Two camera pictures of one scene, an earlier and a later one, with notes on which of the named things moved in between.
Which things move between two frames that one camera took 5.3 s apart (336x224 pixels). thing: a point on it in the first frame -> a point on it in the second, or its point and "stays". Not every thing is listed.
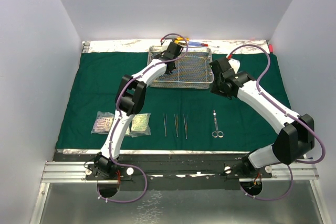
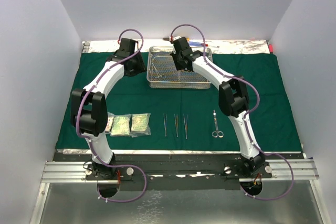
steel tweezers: x=176 y=124 stays
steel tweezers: x=165 y=124 stays
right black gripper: x=214 y=88 -> x=178 y=67
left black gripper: x=174 y=68 -> x=140 y=67
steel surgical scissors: x=217 y=133 stays
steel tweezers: x=185 y=126 stays
